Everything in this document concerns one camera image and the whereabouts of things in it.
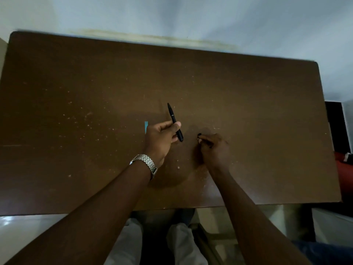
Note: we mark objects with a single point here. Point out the white box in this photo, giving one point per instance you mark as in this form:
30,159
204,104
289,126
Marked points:
333,226

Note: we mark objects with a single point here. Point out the black metal frame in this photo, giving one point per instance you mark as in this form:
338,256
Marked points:
335,126

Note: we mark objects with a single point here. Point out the person's left forearm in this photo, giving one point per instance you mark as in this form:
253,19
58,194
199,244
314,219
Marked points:
82,226

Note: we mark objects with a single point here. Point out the red cylindrical object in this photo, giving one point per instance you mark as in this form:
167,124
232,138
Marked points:
344,173

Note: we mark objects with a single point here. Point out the person's right leg white trousers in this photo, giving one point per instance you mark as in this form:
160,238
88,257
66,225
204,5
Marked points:
183,245

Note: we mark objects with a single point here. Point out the person's leg white trousers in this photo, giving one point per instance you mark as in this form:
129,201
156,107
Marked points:
183,245
125,245

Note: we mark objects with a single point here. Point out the black pen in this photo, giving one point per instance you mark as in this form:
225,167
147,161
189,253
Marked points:
172,114

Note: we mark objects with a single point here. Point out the silver metal wristwatch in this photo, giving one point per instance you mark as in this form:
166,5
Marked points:
146,162

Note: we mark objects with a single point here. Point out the person's left leg white trousers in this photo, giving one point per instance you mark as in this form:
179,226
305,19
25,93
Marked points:
125,245

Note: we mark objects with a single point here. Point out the person's right hand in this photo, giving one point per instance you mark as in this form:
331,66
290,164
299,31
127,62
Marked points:
216,154

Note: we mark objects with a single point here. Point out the person's left hand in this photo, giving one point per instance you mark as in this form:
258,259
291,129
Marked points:
157,140

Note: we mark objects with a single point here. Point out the blue fabric item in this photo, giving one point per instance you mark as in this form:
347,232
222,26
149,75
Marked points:
328,253

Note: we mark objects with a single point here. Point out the wooden chair frame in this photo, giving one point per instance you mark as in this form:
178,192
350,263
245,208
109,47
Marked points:
209,248

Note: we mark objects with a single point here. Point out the person's right forearm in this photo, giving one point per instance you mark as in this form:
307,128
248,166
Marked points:
253,226

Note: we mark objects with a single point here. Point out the black table leg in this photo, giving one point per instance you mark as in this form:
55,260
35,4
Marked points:
308,223

